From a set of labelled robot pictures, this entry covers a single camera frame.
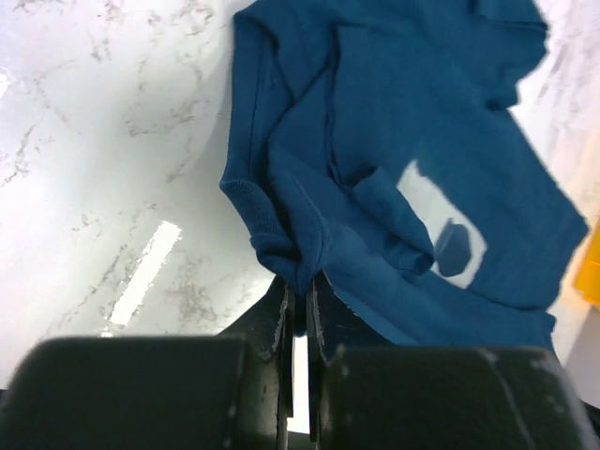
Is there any yellow plastic bin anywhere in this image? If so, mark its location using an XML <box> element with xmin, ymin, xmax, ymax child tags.
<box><xmin>574</xmin><ymin>225</ymin><xmax>600</xmax><ymax>308</ymax></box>

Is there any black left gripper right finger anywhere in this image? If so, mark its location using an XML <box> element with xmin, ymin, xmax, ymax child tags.
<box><xmin>307</xmin><ymin>276</ymin><xmax>599</xmax><ymax>449</ymax></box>

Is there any navy blue printed t shirt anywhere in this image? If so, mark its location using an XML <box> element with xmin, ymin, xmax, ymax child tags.
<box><xmin>220</xmin><ymin>1</ymin><xmax>588</xmax><ymax>349</ymax></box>

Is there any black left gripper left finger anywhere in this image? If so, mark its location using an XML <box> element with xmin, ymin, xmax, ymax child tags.
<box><xmin>1</xmin><ymin>278</ymin><xmax>295</xmax><ymax>449</ymax></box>

